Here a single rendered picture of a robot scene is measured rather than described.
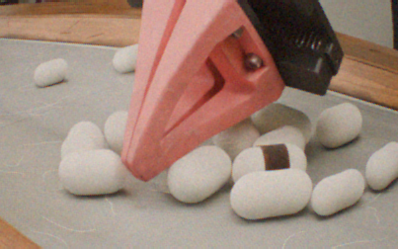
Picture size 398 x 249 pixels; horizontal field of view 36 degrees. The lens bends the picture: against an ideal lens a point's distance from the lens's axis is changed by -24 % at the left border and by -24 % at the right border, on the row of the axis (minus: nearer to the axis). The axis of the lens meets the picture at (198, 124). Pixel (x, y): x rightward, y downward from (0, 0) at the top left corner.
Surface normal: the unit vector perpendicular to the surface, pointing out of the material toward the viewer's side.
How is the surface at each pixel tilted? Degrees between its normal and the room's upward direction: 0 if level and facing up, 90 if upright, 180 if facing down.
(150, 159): 97
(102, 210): 0
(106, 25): 45
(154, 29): 62
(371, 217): 0
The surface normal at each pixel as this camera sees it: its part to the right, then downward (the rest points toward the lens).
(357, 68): -0.44, -0.50
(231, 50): 0.78, 0.20
